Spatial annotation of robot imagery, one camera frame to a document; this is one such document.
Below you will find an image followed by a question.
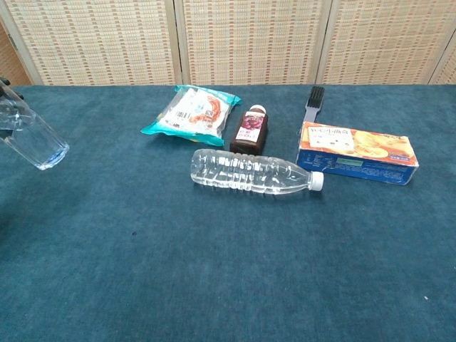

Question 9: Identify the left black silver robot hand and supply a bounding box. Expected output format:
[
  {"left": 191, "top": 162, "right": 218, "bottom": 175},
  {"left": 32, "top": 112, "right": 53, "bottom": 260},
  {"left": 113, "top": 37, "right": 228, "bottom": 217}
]
[{"left": 0, "top": 76, "right": 25, "bottom": 101}]

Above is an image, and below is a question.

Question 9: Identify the small transparent water bottle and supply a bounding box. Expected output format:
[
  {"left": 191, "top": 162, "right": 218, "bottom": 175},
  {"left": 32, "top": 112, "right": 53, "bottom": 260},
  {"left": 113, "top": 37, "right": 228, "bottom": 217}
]
[{"left": 0, "top": 83, "right": 71, "bottom": 171}]

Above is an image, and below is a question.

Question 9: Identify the dark juice bottle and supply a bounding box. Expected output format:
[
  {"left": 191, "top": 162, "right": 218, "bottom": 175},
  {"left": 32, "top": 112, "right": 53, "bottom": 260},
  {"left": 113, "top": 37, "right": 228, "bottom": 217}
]
[{"left": 229, "top": 104, "right": 269, "bottom": 155}]

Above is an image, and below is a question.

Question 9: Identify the large ribbed water bottle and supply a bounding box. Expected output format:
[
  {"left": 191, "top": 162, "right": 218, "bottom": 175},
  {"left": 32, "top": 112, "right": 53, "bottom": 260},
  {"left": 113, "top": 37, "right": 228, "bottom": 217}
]
[{"left": 190, "top": 148, "right": 325, "bottom": 195}]

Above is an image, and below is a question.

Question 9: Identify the brown woven screen panel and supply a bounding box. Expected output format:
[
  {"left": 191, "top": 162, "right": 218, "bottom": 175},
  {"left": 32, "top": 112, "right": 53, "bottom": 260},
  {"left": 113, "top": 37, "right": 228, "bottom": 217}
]
[{"left": 0, "top": 17, "right": 35, "bottom": 86}]

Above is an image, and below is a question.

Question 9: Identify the beige woven screen panel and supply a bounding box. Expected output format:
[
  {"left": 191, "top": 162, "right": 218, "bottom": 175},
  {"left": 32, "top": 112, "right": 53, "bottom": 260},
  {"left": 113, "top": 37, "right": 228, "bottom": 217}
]
[
  {"left": 316, "top": 0, "right": 456, "bottom": 86},
  {"left": 174, "top": 0, "right": 332, "bottom": 86},
  {"left": 429, "top": 38, "right": 456, "bottom": 86},
  {"left": 0, "top": 0, "right": 185, "bottom": 86}
]

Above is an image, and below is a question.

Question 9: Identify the teal white snack bag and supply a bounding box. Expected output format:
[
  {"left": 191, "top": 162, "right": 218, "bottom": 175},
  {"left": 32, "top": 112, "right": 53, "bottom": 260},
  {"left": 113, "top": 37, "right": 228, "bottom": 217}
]
[{"left": 140, "top": 84, "right": 243, "bottom": 147}]

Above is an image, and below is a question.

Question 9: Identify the blue felt table cover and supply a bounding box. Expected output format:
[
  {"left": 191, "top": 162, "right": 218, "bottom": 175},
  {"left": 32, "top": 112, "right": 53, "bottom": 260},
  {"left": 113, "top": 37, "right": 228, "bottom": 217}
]
[{"left": 0, "top": 84, "right": 456, "bottom": 342}]

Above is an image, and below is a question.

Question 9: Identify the orange blue cookie box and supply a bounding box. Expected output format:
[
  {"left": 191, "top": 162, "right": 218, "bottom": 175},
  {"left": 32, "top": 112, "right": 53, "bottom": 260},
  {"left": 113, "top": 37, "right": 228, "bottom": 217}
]
[{"left": 296, "top": 120, "right": 420, "bottom": 187}]

